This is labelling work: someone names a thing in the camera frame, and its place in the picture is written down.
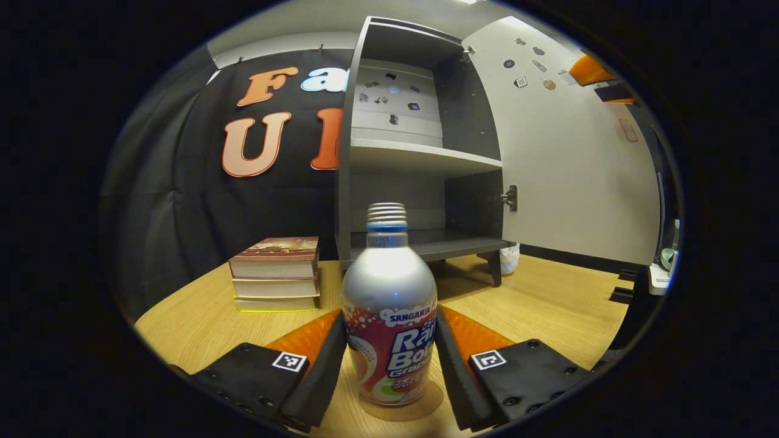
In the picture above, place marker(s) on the black backdrop cloth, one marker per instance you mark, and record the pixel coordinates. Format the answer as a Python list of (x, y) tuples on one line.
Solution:
[(182, 213)]

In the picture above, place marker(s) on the white plastic bag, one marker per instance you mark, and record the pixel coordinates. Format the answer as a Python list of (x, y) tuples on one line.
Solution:
[(510, 258)]

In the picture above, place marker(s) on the round brown coaster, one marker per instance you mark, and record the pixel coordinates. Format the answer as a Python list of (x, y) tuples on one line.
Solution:
[(401, 413)]

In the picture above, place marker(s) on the white object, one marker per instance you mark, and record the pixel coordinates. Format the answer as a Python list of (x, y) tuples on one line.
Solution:
[(660, 277)]

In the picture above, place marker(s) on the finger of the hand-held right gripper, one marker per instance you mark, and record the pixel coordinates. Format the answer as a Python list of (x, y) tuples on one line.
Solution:
[(589, 71), (614, 92)]

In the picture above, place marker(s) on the book with brown cover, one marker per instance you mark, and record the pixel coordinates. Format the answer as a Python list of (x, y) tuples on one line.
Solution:
[(277, 248)]

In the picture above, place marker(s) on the silver bottle with pink label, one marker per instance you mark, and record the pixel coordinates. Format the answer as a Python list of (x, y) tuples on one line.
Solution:
[(389, 292)]

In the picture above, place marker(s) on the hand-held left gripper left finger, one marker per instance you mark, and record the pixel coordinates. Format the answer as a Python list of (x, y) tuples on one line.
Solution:
[(319, 377)]

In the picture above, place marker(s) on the book with white pages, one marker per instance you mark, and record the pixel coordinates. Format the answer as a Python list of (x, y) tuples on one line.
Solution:
[(274, 287)]

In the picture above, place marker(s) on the grey cabinet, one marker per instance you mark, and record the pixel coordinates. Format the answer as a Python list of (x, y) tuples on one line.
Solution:
[(468, 109)]

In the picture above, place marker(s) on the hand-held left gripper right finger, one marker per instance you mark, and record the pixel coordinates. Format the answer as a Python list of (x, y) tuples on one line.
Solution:
[(456, 383)]

